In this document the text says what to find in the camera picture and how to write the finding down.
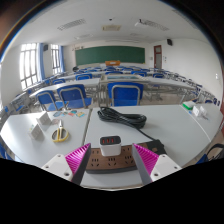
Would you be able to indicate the small white box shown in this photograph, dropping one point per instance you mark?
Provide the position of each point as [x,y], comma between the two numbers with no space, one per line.
[196,111]
[43,120]
[35,132]
[203,110]

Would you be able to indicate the blue curtain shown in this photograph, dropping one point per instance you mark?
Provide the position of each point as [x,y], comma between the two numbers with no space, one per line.
[41,61]
[62,59]

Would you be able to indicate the black plug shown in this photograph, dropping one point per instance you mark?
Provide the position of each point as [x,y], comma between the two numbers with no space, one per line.
[156,146]

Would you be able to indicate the ceiling air vent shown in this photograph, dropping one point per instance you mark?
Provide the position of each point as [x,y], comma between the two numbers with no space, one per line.
[111,27]

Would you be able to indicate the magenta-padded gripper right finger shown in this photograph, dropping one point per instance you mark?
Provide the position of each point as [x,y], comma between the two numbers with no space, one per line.
[146,159]

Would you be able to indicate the green and white box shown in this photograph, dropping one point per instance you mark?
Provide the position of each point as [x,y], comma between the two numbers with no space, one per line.
[188,105]

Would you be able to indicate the colourful cards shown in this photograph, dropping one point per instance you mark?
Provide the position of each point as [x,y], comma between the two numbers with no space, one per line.
[70,113]

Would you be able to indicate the white classroom desks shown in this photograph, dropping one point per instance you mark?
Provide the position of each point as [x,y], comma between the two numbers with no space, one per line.
[73,83]

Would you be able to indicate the narrow window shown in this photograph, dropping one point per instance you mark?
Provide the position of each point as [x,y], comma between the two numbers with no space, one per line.
[55,59]

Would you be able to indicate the white ceiling projector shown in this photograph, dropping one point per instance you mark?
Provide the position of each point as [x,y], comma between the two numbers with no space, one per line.
[141,24]

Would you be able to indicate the black wall speaker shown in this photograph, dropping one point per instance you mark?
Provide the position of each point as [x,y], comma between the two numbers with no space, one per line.
[45,47]
[169,42]

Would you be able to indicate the red-brown door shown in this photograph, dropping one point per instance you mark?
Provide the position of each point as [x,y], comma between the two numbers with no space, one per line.
[157,57]

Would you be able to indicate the large window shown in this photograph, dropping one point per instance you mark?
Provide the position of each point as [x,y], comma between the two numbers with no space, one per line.
[28,65]

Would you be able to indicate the multi-socket power strip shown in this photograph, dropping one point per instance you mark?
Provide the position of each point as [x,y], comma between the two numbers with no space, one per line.
[110,163]

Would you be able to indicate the green chalkboard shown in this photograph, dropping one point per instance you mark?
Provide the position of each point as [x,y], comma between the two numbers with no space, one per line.
[110,55]

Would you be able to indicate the orange lectern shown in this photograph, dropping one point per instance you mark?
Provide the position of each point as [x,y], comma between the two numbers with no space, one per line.
[112,62]

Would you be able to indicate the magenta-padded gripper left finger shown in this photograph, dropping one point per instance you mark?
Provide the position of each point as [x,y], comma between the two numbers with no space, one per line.
[76,160]

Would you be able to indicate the ceiling lights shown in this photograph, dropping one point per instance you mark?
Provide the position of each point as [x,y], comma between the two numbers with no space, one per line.
[71,24]

